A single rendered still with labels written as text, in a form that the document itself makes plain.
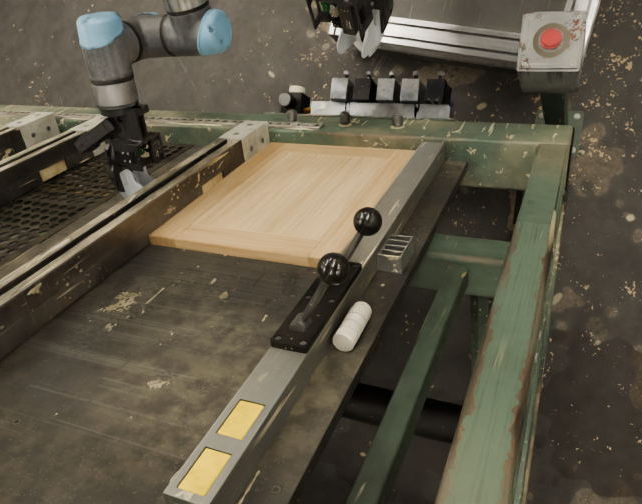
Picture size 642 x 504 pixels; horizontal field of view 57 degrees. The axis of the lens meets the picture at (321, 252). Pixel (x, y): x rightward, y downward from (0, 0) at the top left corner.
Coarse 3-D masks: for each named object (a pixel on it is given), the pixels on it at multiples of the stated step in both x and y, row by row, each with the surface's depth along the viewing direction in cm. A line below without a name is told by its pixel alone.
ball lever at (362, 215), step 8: (368, 208) 76; (360, 216) 75; (368, 216) 75; (376, 216) 75; (360, 224) 75; (368, 224) 75; (376, 224) 75; (360, 232) 76; (368, 232) 76; (376, 232) 76; (352, 240) 79; (360, 240) 79; (352, 248) 79; (344, 256) 81
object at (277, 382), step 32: (416, 160) 120; (416, 192) 110; (384, 224) 97; (352, 256) 89; (352, 288) 83; (288, 352) 71; (320, 352) 74; (256, 384) 67; (288, 384) 66; (224, 416) 63; (224, 448) 59; (256, 448) 61; (224, 480) 56
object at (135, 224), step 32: (256, 128) 138; (192, 160) 123; (224, 160) 127; (160, 192) 110; (192, 192) 118; (96, 224) 100; (128, 224) 102; (160, 224) 110; (64, 256) 91; (96, 256) 96; (128, 256) 103; (0, 288) 84; (32, 288) 85; (64, 288) 90; (0, 320) 81; (32, 320) 85; (0, 352) 81
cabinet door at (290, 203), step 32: (256, 160) 134; (288, 160) 133; (320, 160) 132; (352, 160) 130; (384, 160) 128; (224, 192) 120; (256, 192) 120; (288, 192) 118; (320, 192) 117; (352, 192) 115; (384, 192) 113; (192, 224) 109; (224, 224) 108; (256, 224) 107; (288, 224) 106; (320, 224) 105; (352, 224) 103; (256, 256) 99; (288, 256) 96; (320, 256) 94
